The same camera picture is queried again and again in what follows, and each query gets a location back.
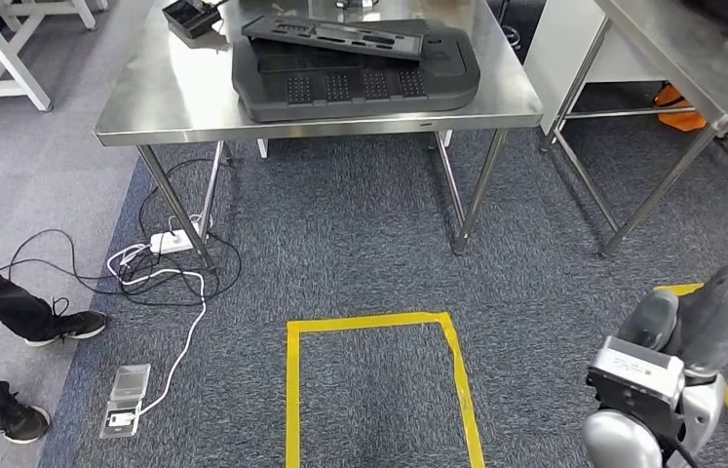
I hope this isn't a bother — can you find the black charger with yellow label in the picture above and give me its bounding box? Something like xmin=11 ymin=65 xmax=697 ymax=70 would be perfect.
xmin=162 ymin=0 xmax=224 ymax=40

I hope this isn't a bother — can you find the black floor cable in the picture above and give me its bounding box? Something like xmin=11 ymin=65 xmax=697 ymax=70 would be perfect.
xmin=0 ymin=158 xmax=244 ymax=308

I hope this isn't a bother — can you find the white floor cable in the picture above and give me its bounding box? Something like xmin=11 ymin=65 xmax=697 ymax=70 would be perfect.
xmin=106 ymin=242 xmax=209 ymax=418

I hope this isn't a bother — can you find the orange object under table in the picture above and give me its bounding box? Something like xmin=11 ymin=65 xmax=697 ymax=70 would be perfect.
xmin=652 ymin=82 xmax=709 ymax=134

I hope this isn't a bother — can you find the white cabinet panel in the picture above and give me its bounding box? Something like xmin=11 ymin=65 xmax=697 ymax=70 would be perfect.
xmin=521 ymin=0 xmax=669 ymax=137

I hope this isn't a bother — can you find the tangled cable bundle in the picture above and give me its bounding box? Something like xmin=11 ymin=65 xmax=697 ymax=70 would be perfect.
xmin=492 ymin=0 xmax=527 ymax=53

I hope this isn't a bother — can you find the stainless steel workbench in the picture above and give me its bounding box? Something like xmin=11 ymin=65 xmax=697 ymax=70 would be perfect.
xmin=93 ymin=0 xmax=544 ymax=269

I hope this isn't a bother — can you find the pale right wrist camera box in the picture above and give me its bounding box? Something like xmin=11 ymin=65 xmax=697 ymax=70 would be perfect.
xmin=588 ymin=335 xmax=688 ymax=405

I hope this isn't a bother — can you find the long black plastic panel part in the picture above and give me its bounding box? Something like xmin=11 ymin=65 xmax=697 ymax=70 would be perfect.
xmin=241 ymin=14 xmax=430 ymax=62

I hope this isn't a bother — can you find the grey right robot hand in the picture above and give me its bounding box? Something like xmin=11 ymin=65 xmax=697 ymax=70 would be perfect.
xmin=617 ymin=215 xmax=728 ymax=382

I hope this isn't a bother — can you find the black plastic engine cover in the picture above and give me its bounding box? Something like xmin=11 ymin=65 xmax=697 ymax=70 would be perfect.
xmin=231 ymin=19 xmax=482 ymax=124

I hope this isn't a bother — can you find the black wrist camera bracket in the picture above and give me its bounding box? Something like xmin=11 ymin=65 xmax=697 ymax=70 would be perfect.
xmin=586 ymin=370 xmax=686 ymax=442

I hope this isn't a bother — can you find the steel frame table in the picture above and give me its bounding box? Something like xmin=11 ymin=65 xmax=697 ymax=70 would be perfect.
xmin=541 ymin=0 xmax=728 ymax=259

